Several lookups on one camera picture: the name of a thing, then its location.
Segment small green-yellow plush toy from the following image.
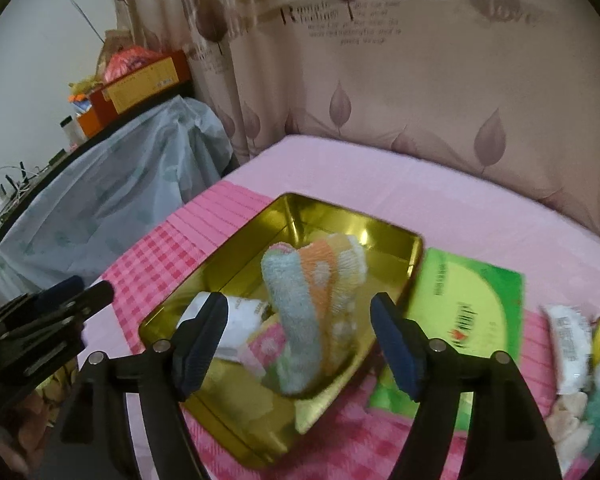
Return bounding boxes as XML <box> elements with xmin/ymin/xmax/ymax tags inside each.
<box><xmin>69</xmin><ymin>76</ymin><xmax>106</xmax><ymax>95</ymax></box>

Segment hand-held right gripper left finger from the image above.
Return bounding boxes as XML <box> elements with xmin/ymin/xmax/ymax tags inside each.
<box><xmin>40</xmin><ymin>292</ymin><xmax>229</xmax><ymax>480</ymax></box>

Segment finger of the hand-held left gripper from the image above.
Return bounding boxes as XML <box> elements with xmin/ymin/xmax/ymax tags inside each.
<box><xmin>2</xmin><ymin>275</ymin><xmax>86</xmax><ymax>320</ymax></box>
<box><xmin>0</xmin><ymin>280</ymin><xmax>116</xmax><ymax>348</ymax></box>

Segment cream fuzzy cloth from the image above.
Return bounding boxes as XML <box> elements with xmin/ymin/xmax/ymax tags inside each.
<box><xmin>547</xmin><ymin>392</ymin><xmax>593</xmax><ymax>456</ymax></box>

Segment leaf-print beige curtain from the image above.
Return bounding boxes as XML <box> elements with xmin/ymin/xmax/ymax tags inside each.
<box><xmin>105</xmin><ymin>0</ymin><xmax>600</xmax><ymax>251</ymax></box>

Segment white printed packet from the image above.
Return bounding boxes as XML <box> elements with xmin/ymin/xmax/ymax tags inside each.
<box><xmin>540</xmin><ymin>302</ymin><xmax>596</xmax><ymax>396</ymax></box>

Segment white cables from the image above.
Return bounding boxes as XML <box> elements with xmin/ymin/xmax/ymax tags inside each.
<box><xmin>0</xmin><ymin>160</ymin><xmax>46</xmax><ymax>221</ymax></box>

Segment clear jar black lid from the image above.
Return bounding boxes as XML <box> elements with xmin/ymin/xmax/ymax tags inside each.
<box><xmin>60</xmin><ymin>115</ymin><xmax>83</xmax><ymax>143</ymax></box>

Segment green tissue pack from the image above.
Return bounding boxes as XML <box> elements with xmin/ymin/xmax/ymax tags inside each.
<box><xmin>370</xmin><ymin>247</ymin><xmax>526</xmax><ymax>433</ymax></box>

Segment pink flower cloth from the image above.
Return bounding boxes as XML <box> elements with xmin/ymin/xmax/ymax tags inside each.
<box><xmin>240</xmin><ymin>322</ymin><xmax>301</xmax><ymax>386</ymax></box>

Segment pink plaid bed sheet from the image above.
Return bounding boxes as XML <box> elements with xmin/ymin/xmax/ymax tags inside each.
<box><xmin>70</xmin><ymin>132</ymin><xmax>600</xmax><ymax>480</ymax></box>

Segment white tissue packet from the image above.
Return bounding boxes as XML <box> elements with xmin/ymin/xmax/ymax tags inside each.
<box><xmin>177</xmin><ymin>292</ymin><xmax>266</xmax><ymax>361</ymax></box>

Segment translucent plastic cover sheet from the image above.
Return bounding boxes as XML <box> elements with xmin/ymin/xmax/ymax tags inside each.
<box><xmin>0</xmin><ymin>95</ymin><xmax>236</xmax><ymax>306</ymax></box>

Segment brown paper bag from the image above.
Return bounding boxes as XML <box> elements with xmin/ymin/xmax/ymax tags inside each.
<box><xmin>97</xmin><ymin>30</ymin><xmax>137</xmax><ymax>68</ymax></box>

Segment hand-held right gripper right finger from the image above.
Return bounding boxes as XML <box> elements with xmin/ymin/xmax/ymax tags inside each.
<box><xmin>370</xmin><ymin>292</ymin><xmax>563</xmax><ymax>480</ymax></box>

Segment red plastic bag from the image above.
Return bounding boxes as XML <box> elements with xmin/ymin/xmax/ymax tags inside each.
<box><xmin>102</xmin><ymin>45</ymin><xmax>156</xmax><ymax>83</ymax></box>

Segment red tin box gold inside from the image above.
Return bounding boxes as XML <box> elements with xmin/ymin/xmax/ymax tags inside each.
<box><xmin>137</xmin><ymin>192</ymin><xmax>426</xmax><ymax>468</ymax></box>

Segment red cardboard box yellow label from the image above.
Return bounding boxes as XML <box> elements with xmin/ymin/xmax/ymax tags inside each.
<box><xmin>102</xmin><ymin>50</ymin><xmax>193</xmax><ymax>113</ymax></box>

